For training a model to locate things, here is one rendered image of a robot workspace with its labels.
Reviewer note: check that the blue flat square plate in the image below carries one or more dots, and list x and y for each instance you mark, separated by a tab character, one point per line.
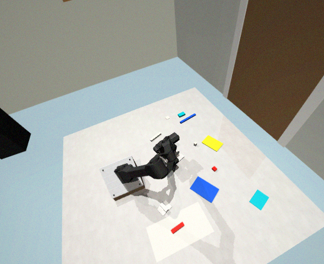
204	189

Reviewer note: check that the red rectangular block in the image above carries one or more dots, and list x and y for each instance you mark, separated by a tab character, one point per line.
177	227

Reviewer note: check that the cyan flat rectangular plate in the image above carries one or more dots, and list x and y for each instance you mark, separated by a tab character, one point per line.
259	199

